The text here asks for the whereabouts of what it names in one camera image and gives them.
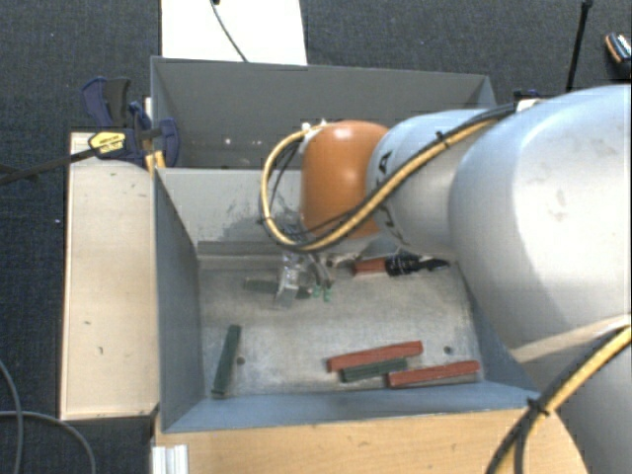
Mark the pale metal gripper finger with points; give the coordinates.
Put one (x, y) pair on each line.
(285, 298)
(289, 275)

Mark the grey metal bin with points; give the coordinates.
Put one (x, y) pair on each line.
(316, 324)

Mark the red-brown flat block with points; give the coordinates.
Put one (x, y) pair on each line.
(369, 266)
(433, 373)
(375, 356)

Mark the dark green flat block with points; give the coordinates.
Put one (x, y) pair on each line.
(226, 361)
(373, 370)

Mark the pale wood flat board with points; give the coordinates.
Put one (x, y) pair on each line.
(111, 289)

